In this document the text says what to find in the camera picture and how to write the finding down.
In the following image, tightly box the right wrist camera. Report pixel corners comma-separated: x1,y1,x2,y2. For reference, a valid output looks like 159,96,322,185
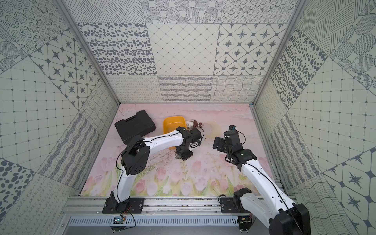
229,125,237,131

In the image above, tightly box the white slotted cable duct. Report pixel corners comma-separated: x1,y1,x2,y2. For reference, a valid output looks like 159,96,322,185
69,215,238,227

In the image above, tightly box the pile of silver bits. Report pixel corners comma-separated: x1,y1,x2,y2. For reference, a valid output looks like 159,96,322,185
175,152,182,159

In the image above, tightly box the black plastic tool case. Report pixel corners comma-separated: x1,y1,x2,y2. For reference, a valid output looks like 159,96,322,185
114,110,156,145

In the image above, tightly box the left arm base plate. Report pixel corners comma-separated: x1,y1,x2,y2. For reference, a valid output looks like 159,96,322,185
102,197,145,214

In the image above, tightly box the aluminium rail frame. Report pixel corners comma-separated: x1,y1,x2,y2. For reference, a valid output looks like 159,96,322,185
60,195,297,217

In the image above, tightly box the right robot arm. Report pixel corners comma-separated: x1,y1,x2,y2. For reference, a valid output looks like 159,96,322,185
213,129,311,235

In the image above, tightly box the red and white valve fitting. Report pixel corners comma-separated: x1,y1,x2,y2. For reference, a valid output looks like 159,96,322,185
186,119,203,130

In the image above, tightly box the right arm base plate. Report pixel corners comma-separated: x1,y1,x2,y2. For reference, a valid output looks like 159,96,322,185
218,197,251,214

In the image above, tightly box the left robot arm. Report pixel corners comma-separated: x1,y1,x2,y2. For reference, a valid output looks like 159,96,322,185
109,126,204,206

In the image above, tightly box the yellow plastic storage box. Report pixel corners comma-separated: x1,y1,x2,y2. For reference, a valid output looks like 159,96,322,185
163,116,187,136

